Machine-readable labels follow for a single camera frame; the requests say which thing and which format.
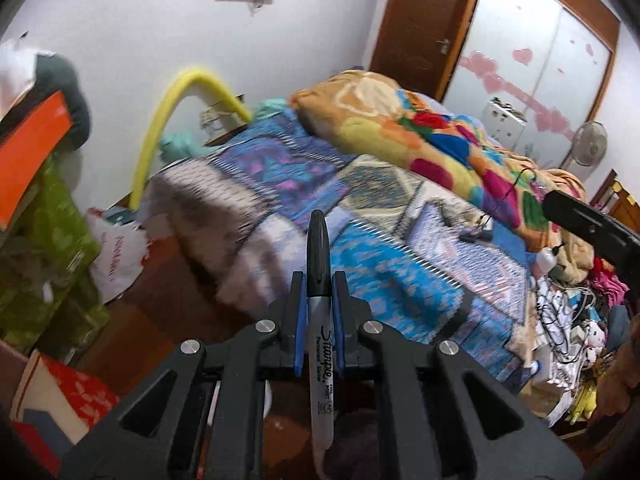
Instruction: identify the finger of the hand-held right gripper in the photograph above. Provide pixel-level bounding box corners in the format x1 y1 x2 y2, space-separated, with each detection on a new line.
542 189 640 273

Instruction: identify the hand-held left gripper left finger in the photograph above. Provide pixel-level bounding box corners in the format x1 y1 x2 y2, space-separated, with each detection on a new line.
60 271 306 480

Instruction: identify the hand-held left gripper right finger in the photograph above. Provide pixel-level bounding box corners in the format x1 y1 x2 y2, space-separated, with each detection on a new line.
332 270 586 480

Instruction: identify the black marker pen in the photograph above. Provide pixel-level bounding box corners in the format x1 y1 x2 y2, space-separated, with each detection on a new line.
305 210 335 455

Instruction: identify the white standing fan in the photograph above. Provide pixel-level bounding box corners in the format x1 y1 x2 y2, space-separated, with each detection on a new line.
569 121 611 170

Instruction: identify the small black device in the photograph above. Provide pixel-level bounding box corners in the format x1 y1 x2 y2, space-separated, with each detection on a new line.
456 227 494 244

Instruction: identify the white box with stickers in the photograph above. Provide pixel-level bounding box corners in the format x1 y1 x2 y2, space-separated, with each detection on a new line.
482 97 529 147

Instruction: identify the colourful fleece blanket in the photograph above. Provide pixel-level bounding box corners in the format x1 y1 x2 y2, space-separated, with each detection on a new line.
290 71 596 273

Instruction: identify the white plastic shopping bag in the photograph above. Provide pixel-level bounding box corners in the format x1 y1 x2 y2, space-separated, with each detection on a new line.
87 207 152 304

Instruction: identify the wardrobe with frosted sliding doors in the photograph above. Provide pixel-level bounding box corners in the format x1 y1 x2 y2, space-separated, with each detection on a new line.
442 0 622 171

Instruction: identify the teal cloth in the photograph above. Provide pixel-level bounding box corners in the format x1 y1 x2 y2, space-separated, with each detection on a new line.
160 97 290 162

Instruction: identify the wooden bedside table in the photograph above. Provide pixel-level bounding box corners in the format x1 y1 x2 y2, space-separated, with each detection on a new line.
199 92 251 148

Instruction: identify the yellow foam tube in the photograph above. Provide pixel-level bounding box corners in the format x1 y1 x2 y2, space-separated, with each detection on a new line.
129 64 252 210

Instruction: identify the red floral storage box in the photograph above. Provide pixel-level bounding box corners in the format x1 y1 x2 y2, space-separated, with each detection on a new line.
9 350 122 463

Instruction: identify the brown wooden door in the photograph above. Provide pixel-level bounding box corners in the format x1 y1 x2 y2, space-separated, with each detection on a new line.
367 0 485 103

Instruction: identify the orange flat box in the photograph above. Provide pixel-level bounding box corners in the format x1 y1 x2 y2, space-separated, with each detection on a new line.
0 90 71 235

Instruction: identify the dark green cushion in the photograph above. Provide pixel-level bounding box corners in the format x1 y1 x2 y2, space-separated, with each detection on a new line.
27 52 94 152

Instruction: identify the pile of clothes and cables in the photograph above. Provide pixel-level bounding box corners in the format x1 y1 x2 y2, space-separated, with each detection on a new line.
529 240 640 428

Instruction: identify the thin black cable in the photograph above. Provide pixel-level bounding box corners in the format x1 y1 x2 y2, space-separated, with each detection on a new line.
477 166 537 227

